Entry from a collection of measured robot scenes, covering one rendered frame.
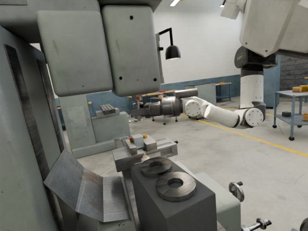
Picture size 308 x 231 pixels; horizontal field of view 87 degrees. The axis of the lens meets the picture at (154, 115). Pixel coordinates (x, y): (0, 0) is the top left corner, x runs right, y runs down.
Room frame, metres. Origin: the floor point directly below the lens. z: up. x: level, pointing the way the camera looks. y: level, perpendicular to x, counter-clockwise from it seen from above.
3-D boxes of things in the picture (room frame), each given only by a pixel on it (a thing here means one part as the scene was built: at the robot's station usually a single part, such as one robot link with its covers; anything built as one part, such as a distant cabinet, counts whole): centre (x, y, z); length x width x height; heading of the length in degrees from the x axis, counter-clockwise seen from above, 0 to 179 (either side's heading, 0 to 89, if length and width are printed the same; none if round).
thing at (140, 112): (0.69, 0.07, 1.23); 0.06 x 0.02 x 0.03; 85
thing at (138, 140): (0.86, 0.11, 1.04); 0.06 x 0.05 x 0.06; 19
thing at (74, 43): (0.66, 0.25, 1.47); 0.24 x 0.19 x 0.26; 17
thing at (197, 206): (0.37, -0.01, 1.03); 0.22 x 0.12 x 0.20; 24
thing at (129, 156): (0.87, 0.08, 0.98); 0.35 x 0.15 x 0.11; 109
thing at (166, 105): (0.71, -0.03, 1.23); 0.13 x 0.12 x 0.10; 175
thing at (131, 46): (0.72, 0.07, 1.47); 0.21 x 0.19 x 0.32; 17
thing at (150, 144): (0.88, 0.05, 1.02); 0.15 x 0.06 x 0.04; 19
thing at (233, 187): (0.86, -0.41, 0.63); 0.16 x 0.12 x 0.12; 107
